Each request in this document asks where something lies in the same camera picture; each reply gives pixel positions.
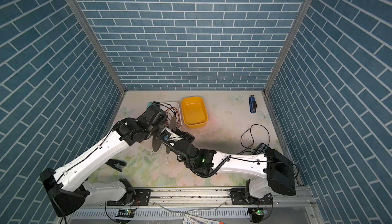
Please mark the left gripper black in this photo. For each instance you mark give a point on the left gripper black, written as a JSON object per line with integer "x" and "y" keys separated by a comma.
{"x": 163, "y": 122}

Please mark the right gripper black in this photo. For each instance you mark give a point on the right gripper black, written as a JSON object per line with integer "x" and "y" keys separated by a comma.
{"x": 188, "y": 136}

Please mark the grey cable spool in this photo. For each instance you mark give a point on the grey cable spool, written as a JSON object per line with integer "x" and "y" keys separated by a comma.
{"x": 157, "y": 140}

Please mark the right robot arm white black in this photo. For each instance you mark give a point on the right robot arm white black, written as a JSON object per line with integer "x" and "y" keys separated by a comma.
{"x": 270, "y": 170}

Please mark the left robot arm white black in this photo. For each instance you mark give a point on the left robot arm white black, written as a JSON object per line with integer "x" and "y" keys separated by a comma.
{"x": 66, "y": 186}

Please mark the white plastic tray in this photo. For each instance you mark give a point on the white plastic tray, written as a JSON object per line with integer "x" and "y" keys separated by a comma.
{"x": 172, "y": 109}

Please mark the yellow plastic tray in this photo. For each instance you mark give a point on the yellow plastic tray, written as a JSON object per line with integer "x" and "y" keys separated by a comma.
{"x": 194, "y": 112}

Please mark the black stapler on table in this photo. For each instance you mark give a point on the black stapler on table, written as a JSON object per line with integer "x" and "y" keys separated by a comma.
{"x": 116, "y": 164}

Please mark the printed paper sheet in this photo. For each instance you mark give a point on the printed paper sheet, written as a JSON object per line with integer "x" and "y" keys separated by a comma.
{"x": 190, "y": 219}

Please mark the black remote control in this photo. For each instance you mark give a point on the black remote control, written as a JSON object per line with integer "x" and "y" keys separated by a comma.
{"x": 261, "y": 149}

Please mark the blue stapler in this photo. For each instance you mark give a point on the blue stapler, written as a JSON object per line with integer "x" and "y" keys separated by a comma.
{"x": 252, "y": 104}

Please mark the left green circuit board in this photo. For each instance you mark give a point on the left green circuit board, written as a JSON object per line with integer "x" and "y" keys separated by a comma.
{"x": 125, "y": 213}

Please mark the green circuit board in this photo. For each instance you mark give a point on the green circuit board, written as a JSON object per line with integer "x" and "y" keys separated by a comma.
{"x": 256, "y": 215}
{"x": 125, "y": 213}

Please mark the right green circuit board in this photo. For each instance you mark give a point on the right green circuit board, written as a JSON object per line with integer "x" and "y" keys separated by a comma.
{"x": 256, "y": 215}

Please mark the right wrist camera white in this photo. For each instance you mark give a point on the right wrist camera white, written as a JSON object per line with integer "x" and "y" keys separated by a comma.
{"x": 169, "y": 136}

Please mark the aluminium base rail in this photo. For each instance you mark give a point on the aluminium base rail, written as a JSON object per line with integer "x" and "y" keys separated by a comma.
{"x": 164, "y": 205}

